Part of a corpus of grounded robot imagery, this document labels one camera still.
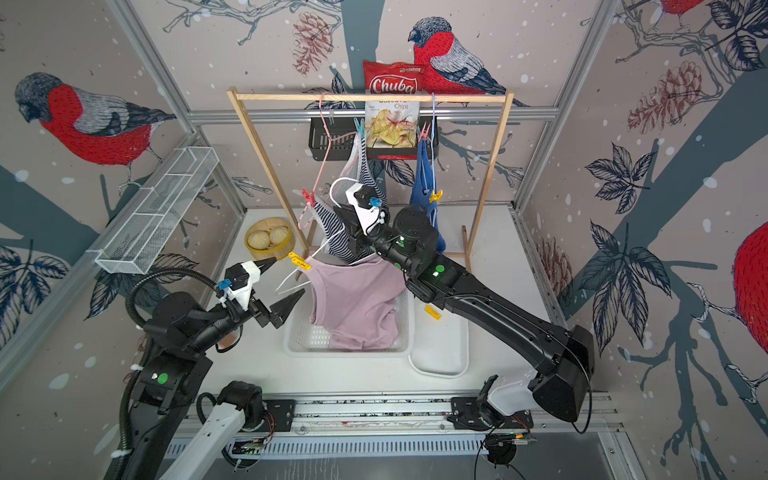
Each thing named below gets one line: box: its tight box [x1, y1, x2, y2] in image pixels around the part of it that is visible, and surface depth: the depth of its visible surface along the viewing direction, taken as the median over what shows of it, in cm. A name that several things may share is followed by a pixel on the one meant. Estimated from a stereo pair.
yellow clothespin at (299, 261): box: [288, 252, 313, 271], surface depth 61 cm
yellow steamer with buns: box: [245, 217, 296, 262], surface depth 107 cm
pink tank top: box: [309, 256, 407, 351], surface depth 85 cm
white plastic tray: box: [408, 294, 469, 378], surface depth 84 cm
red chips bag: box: [364, 60, 425, 160], surface depth 87 cm
